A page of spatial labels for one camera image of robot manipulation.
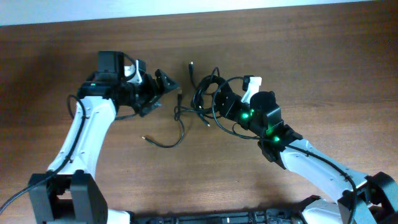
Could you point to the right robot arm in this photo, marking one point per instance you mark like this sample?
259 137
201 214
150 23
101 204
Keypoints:
356 197

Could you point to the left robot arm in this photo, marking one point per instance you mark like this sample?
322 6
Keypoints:
67 192

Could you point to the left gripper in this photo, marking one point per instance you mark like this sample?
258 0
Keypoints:
162 81

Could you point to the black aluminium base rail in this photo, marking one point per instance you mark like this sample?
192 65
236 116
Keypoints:
269 216

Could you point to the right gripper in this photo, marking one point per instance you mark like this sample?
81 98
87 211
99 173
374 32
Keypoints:
229 111

